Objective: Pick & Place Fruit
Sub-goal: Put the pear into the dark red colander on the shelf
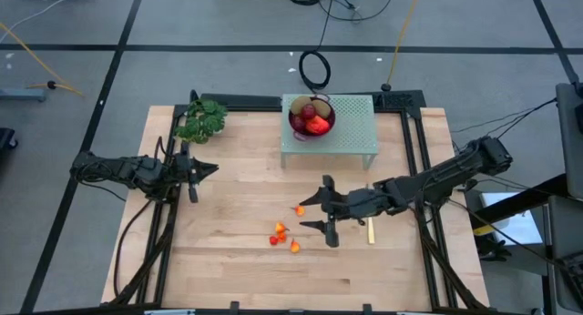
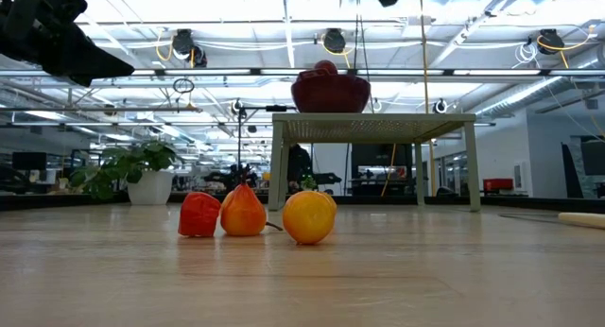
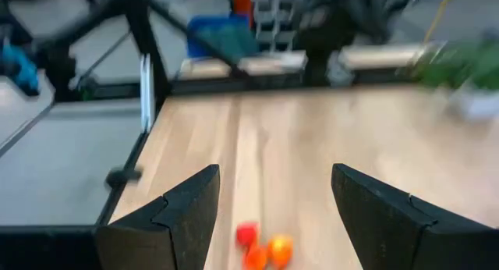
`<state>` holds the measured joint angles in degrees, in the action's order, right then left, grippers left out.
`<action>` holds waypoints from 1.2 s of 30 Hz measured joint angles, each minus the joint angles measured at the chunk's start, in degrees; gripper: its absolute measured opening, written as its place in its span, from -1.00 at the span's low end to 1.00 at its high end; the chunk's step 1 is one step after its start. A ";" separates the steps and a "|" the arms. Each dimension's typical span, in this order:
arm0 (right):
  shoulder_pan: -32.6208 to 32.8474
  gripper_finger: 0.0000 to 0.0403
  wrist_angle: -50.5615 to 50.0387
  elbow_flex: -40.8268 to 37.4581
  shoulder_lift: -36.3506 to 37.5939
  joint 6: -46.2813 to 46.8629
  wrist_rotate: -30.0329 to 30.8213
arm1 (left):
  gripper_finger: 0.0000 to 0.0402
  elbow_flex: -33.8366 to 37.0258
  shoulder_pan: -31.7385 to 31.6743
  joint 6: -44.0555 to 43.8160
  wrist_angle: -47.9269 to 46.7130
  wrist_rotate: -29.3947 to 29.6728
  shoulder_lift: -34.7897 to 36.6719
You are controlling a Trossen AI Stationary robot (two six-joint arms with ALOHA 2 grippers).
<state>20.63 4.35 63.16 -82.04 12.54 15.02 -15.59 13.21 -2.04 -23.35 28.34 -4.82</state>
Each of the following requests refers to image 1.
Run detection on black cable along frame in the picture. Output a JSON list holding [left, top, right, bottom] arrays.
[[111, 198, 155, 299]]

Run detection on red-orange toy peach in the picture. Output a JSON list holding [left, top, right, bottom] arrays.
[[304, 115, 332, 136]]

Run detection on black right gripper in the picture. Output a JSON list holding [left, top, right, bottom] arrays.
[[299, 174, 397, 249]]

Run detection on grey cart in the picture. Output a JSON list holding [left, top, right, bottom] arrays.
[[555, 82, 583, 200], [546, 194, 583, 314]]

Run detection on green plant in white pot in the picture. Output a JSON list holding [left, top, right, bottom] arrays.
[[174, 98, 228, 146]]

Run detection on black floor object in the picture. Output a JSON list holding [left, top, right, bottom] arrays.
[[0, 127, 19, 151]]

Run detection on white sheet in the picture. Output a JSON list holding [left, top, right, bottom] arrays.
[[480, 190, 546, 247]]

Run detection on black cable with coil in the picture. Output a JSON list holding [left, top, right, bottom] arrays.
[[298, 0, 339, 92]]

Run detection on yellow hanging cable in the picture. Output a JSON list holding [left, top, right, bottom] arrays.
[[381, 0, 424, 92]]

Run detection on brown toy kiwi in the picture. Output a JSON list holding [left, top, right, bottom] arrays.
[[312, 98, 332, 120], [290, 95, 313, 116]]

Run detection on black floor cables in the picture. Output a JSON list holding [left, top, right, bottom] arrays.
[[450, 96, 559, 152]]

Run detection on white floor cable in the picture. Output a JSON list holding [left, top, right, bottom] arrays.
[[0, 0, 74, 32]]

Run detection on grey floor base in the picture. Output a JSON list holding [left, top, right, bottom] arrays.
[[0, 87, 49, 103]]

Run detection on purple plastic colander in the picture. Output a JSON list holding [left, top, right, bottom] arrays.
[[287, 93, 337, 143]]

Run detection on black metal table frame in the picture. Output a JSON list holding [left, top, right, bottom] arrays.
[[100, 89, 570, 315]]

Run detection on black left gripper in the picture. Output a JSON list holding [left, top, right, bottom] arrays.
[[170, 141, 220, 205]]

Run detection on yellow floor cable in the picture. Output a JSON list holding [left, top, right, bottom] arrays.
[[0, 22, 86, 97]]

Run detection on pale green perforated metal shelf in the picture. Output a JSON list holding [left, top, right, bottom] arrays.
[[280, 93, 379, 171]]

